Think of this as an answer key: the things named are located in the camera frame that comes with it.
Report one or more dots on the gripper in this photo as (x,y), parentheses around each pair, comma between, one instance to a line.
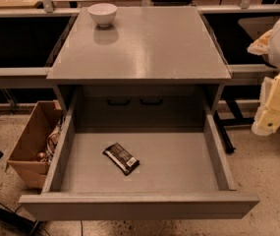
(267,118)

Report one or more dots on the dark chocolate rxbar wrapper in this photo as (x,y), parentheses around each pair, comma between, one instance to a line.
(122,158)

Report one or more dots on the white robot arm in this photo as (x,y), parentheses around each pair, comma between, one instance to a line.
(273,54)

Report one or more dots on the grey open top drawer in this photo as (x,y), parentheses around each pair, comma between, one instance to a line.
(183,172)

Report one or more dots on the grey cabinet counter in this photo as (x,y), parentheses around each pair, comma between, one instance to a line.
(143,99)

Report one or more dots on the black stand leg right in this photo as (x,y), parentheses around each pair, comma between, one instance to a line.
(237,120)

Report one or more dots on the white ceramic bowl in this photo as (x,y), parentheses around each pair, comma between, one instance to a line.
(103,14)

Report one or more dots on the brown cardboard box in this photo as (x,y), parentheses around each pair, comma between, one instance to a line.
(27,157)

